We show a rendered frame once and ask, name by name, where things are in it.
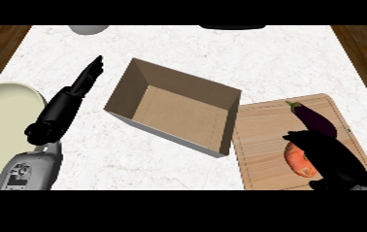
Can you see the purple eggplant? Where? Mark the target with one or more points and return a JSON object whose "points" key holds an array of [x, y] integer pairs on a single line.
{"points": [[316, 119]]}

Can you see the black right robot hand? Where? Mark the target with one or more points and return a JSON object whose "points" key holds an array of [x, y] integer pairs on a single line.
{"points": [[335, 158]]}

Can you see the wooden cutting board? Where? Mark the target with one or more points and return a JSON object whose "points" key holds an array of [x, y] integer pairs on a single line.
{"points": [[268, 151]]}

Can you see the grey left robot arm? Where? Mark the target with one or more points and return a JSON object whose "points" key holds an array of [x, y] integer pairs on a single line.
{"points": [[30, 171]]}

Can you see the grey round object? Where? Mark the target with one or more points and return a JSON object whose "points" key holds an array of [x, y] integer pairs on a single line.
{"points": [[89, 29]]}

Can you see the cream round bowl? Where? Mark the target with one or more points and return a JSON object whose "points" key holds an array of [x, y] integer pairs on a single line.
{"points": [[17, 119]]}

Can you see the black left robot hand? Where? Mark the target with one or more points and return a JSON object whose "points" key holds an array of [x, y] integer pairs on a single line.
{"points": [[60, 109]]}

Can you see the brown cardboard box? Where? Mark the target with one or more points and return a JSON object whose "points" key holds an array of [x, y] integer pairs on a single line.
{"points": [[178, 108]]}

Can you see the black flat object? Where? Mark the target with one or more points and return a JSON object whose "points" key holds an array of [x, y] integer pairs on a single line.
{"points": [[234, 26]]}

